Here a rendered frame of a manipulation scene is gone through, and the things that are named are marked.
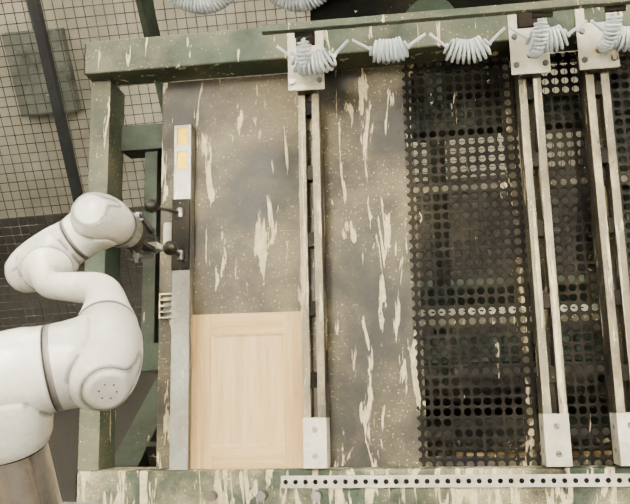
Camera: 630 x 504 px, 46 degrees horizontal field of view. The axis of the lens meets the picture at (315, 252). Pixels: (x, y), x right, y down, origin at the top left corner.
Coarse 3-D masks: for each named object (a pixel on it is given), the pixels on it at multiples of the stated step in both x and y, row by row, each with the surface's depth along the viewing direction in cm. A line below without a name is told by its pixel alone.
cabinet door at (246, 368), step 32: (192, 320) 205; (224, 320) 204; (256, 320) 203; (288, 320) 202; (192, 352) 204; (224, 352) 203; (256, 352) 201; (288, 352) 200; (192, 384) 202; (224, 384) 201; (256, 384) 200; (288, 384) 198; (192, 416) 200; (224, 416) 200; (256, 416) 198; (288, 416) 197; (192, 448) 199; (224, 448) 198; (256, 448) 197; (288, 448) 195
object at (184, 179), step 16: (176, 128) 214; (192, 128) 214; (176, 144) 213; (192, 144) 214; (176, 160) 212; (192, 160) 213; (176, 176) 211; (192, 176) 212; (176, 192) 210; (192, 192) 212; (192, 208) 211; (192, 224) 210; (192, 240) 210; (192, 256) 209; (176, 272) 206; (192, 272) 208; (176, 288) 205; (192, 288) 207; (176, 304) 204; (192, 304) 207; (176, 320) 204; (176, 336) 203; (176, 352) 202; (176, 368) 201; (176, 384) 200; (176, 400) 200; (176, 416) 199; (176, 432) 198; (176, 448) 197; (176, 464) 197
